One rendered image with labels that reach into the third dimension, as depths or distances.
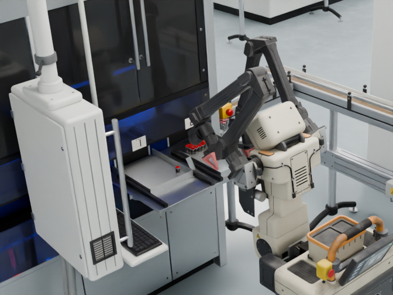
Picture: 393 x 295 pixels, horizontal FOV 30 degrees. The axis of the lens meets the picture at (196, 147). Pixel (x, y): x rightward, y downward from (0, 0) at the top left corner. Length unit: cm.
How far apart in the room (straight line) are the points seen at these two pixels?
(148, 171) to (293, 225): 84
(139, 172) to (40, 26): 115
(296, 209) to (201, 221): 104
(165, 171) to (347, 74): 371
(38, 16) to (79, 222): 82
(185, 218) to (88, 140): 140
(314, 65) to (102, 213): 465
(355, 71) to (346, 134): 136
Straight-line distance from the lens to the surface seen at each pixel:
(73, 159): 284
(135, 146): 370
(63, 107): 288
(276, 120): 308
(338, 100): 432
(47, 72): 292
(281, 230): 328
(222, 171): 360
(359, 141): 588
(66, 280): 354
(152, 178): 366
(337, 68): 727
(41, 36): 287
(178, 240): 415
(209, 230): 428
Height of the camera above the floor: 268
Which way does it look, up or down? 27 degrees down
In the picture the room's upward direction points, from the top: 4 degrees counter-clockwise
